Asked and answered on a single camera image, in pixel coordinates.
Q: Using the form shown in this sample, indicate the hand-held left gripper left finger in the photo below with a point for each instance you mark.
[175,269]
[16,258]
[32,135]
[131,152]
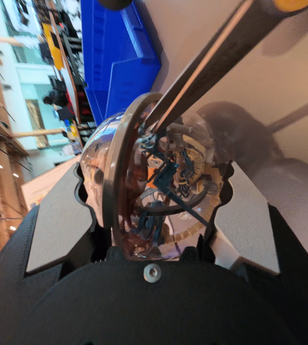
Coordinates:
[59,229]

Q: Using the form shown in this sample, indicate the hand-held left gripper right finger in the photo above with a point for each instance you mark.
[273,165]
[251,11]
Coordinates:
[245,229]

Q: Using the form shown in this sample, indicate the clear maze ball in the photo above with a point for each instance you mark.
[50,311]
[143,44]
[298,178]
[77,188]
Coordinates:
[132,188]

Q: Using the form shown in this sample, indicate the grey and yellow scissors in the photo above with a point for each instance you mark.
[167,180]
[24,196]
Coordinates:
[210,59]

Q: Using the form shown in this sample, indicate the white instruction board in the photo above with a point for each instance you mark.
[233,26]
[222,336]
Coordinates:
[43,186]

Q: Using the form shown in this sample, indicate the blue plastic bin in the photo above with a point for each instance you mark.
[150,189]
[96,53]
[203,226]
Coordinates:
[121,67]

